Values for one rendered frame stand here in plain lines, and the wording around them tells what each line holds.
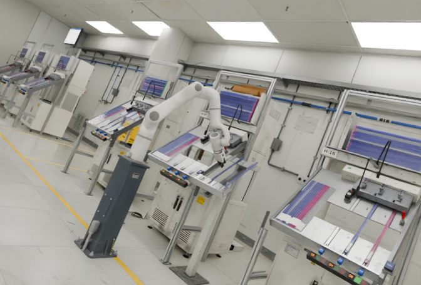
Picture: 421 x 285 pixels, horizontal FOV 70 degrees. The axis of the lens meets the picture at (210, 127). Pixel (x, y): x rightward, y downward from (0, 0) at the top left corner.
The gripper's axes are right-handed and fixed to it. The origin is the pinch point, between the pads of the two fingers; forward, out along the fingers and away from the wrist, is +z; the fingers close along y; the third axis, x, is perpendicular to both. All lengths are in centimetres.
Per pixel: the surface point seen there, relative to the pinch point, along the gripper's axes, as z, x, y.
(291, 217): 3, 14, -74
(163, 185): 47, 20, 75
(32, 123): 79, 34, 481
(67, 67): 8, -73, 479
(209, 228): 31, 39, -14
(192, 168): 6.8, 11.2, 26.1
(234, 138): 5.5, -40.2, 18.3
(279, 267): 47, 28, -70
